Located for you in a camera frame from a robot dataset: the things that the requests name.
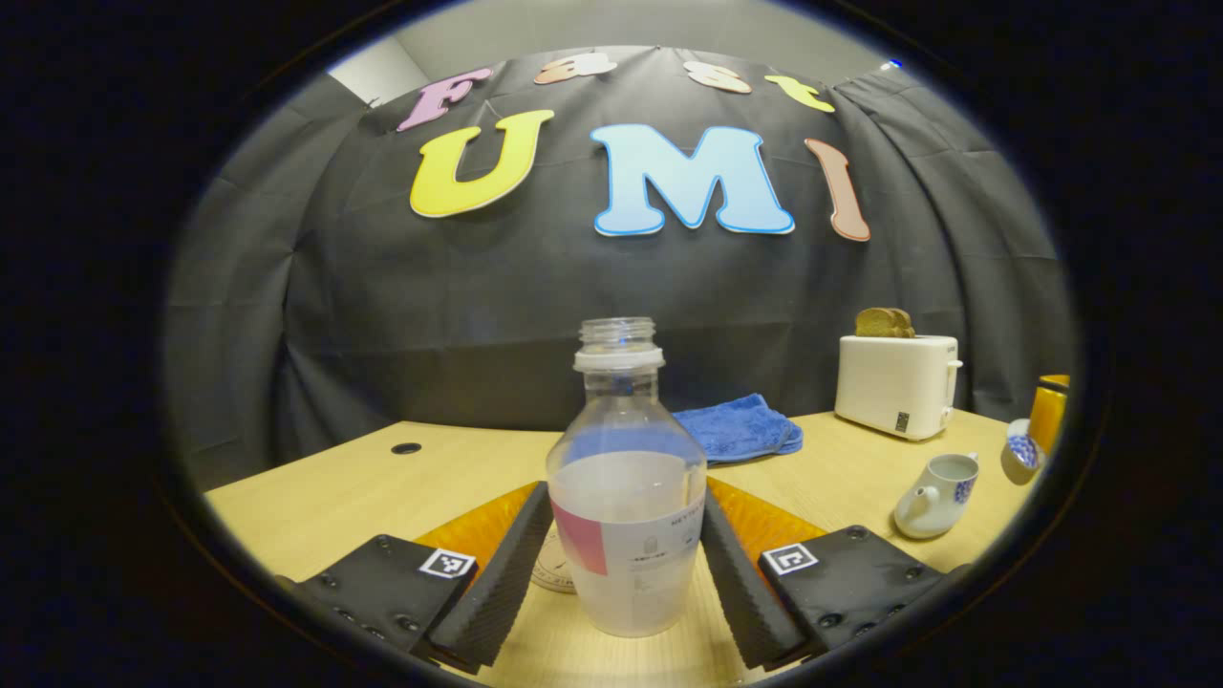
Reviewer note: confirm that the white blue-patterned teacup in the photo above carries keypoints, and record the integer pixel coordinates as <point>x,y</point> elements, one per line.
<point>932,502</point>

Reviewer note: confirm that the clear plastic water bottle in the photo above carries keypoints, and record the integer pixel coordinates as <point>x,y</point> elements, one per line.
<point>626,535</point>

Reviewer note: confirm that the brown toast slice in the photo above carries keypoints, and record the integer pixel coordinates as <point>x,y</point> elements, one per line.
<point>908,325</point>
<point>876,323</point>

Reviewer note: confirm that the white toaster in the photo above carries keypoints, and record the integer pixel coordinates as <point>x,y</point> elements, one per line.
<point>889,382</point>

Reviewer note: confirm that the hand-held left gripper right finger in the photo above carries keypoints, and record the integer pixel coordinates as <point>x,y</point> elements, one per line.
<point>755,602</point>

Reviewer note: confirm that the round cork coaster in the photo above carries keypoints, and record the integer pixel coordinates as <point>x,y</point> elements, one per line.
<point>552,569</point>

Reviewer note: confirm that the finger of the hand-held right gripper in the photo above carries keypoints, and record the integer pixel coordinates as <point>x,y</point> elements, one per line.
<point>1048,416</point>

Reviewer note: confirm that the black backdrop cloth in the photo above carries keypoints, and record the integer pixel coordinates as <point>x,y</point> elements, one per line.
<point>478,315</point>

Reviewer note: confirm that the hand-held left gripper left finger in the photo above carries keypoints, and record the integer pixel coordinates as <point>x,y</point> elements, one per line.
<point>497,573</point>

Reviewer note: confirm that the blue folded towel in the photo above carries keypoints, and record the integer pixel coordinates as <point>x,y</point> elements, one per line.
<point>740,430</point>

